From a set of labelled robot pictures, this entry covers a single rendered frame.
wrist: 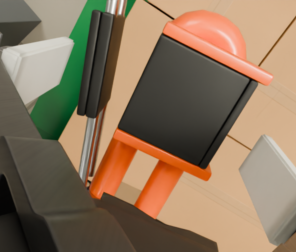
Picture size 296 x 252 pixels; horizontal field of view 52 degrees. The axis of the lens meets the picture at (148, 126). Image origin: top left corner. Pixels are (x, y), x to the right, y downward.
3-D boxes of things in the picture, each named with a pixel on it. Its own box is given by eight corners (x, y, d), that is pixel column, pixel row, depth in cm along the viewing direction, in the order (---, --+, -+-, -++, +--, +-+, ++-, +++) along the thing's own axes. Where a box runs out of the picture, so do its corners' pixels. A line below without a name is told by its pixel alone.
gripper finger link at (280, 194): (308, 193, 13) (323, 200, 13) (262, 132, 19) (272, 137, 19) (268, 243, 14) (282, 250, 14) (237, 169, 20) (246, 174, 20)
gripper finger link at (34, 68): (0, 121, 13) (-17, 113, 13) (59, 85, 19) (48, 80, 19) (21, 55, 12) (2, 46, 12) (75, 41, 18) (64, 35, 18)
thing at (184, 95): (201, 153, 26) (207, 183, 21) (122, 116, 25) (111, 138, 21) (255, 64, 23) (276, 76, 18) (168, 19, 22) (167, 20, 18)
